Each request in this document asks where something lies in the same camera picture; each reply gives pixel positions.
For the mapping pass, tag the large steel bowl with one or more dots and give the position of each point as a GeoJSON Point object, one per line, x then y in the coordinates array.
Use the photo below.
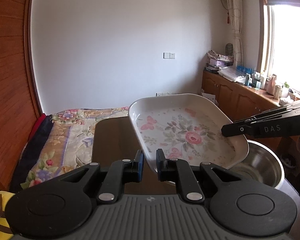
{"type": "Point", "coordinates": [261, 166]}

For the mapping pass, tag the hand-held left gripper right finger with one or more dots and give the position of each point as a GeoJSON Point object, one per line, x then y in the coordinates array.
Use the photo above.
{"type": "Point", "coordinates": [159, 163]}

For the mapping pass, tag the red curtain tassel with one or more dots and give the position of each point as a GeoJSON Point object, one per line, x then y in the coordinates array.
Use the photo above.
{"type": "Point", "coordinates": [229, 18]}

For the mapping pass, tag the white power strip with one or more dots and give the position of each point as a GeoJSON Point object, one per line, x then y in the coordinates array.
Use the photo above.
{"type": "Point", "coordinates": [166, 94]}

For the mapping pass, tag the wooden louvered wardrobe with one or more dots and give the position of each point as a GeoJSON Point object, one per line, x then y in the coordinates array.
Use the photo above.
{"type": "Point", "coordinates": [7, 80]}

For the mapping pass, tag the floral blanket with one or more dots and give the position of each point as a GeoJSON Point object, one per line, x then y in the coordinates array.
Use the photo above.
{"type": "Point", "coordinates": [70, 140]}

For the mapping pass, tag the floral white square plate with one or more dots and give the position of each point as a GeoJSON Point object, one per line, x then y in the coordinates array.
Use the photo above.
{"type": "Point", "coordinates": [180, 130]}

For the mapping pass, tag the pile of papers and boxes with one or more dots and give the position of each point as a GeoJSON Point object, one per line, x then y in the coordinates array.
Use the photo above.
{"type": "Point", "coordinates": [218, 60]}

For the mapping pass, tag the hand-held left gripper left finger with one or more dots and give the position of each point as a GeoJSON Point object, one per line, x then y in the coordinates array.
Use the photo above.
{"type": "Point", "coordinates": [140, 163]}

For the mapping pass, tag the row of toiletry bottles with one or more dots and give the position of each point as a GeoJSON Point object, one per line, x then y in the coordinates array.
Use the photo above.
{"type": "Point", "coordinates": [255, 78]}

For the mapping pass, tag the white wall switch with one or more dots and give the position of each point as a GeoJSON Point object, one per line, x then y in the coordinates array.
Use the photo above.
{"type": "Point", "coordinates": [169, 55]}

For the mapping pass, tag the patterned beige curtain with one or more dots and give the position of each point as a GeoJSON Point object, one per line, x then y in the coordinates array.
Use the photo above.
{"type": "Point", "coordinates": [233, 17]}

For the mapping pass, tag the wooden framed window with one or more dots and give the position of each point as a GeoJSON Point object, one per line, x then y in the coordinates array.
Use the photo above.
{"type": "Point", "coordinates": [287, 42]}

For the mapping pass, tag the white paper bag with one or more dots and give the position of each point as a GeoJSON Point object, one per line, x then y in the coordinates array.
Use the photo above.
{"type": "Point", "coordinates": [210, 97]}

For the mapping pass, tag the red cloth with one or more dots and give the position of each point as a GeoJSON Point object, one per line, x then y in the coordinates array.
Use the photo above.
{"type": "Point", "coordinates": [38, 126]}

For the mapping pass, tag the navy cloth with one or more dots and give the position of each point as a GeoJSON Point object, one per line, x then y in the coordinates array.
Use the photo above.
{"type": "Point", "coordinates": [32, 150]}

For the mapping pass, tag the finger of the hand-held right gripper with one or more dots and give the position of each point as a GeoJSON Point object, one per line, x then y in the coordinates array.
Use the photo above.
{"type": "Point", "coordinates": [237, 130]}
{"type": "Point", "coordinates": [285, 111]}

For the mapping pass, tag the clear plastic bag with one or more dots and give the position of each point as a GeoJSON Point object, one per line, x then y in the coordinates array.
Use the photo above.
{"type": "Point", "coordinates": [231, 75]}

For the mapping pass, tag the wooden low cabinet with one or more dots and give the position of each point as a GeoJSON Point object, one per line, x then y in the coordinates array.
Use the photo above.
{"type": "Point", "coordinates": [235, 97]}

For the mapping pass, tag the pink bottle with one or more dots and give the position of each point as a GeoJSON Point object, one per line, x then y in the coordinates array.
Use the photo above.
{"type": "Point", "coordinates": [271, 85]}

